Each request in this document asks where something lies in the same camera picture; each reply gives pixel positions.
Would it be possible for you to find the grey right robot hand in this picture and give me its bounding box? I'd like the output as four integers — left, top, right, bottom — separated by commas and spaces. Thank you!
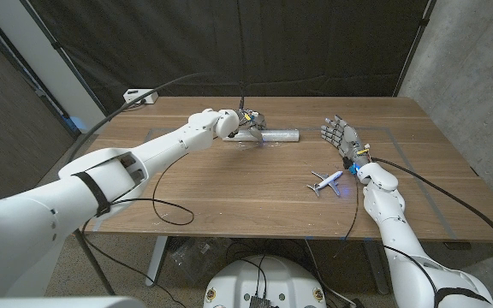
320, 114, 371, 170

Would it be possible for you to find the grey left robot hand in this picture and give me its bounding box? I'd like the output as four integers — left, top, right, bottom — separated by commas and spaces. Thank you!
234, 108, 269, 147

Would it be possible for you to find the silver foil roll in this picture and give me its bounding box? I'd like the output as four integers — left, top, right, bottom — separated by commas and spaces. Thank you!
222, 127, 301, 143

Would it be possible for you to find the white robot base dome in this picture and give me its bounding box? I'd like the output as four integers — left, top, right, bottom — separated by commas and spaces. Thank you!
203, 255, 328, 308

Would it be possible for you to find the white toy aeroplane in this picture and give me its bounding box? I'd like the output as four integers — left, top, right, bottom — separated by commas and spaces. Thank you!
306, 169, 344, 198

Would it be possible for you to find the black backdrop curtain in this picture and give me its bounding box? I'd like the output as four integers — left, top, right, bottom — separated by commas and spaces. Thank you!
19, 0, 438, 121

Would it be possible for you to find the black backdrop stand pole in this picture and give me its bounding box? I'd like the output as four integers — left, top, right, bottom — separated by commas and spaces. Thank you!
19, 0, 113, 121
394, 0, 438, 98

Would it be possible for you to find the white power outlet box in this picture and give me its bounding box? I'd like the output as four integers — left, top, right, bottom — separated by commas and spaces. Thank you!
122, 88, 159, 105

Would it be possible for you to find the grey table leg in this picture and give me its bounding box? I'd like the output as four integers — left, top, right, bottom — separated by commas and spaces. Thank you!
362, 240, 388, 295
145, 235, 169, 287

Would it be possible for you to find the clear plastic bag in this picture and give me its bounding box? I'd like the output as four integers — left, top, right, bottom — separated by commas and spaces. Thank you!
169, 237, 222, 286

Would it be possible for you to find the black box on base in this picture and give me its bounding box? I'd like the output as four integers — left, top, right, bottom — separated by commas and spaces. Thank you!
248, 294, 273, 308

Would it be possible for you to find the white robot chest cover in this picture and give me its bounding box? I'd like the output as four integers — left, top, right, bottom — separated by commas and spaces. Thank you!
0, 296, 147, 308

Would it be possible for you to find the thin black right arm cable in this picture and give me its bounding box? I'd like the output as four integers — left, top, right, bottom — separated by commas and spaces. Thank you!
333, 174, 360, 258

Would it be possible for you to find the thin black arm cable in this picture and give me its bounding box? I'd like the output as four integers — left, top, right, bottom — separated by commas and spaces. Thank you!
81, 152, 195, 308
333, 174, 360, 258

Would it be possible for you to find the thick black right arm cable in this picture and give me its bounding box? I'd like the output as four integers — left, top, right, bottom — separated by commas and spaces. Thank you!
371, 157, 493, 299

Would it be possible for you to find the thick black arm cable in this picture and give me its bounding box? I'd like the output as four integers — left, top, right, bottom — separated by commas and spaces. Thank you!
371, 157, 493, 299
66, 71, 247, 296

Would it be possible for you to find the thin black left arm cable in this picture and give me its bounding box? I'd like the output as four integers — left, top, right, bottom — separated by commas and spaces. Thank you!
81, 152, 195, 308

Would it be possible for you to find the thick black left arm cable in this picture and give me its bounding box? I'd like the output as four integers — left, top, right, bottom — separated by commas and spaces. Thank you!
66, 71, 247, 296

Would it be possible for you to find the white floor cable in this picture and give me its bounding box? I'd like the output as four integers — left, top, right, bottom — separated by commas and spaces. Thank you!
304, 239, 353, 307

